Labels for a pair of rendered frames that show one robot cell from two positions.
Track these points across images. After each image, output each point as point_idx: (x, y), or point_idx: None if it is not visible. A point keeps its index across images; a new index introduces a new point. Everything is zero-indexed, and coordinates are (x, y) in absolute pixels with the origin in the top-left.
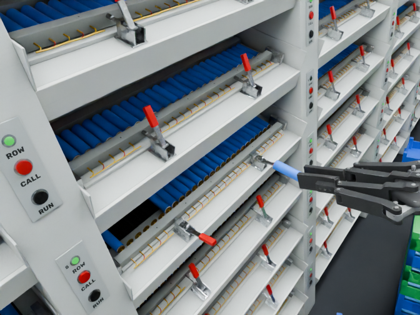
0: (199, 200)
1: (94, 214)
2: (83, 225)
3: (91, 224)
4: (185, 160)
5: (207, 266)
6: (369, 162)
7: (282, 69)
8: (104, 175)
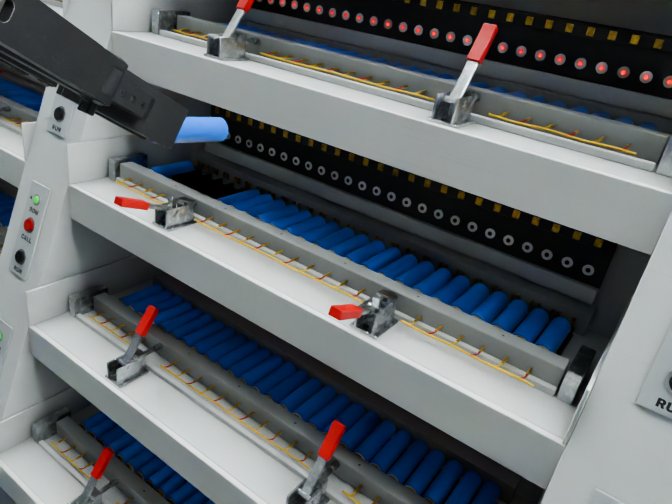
0: (241, 233)
1: (111, 22)
2: (102, 27)
3: (106, 34)
4: (226, 83)
5: (175, 381)
6: (102, 46)
7: (637, 172)
8: (178, 34)
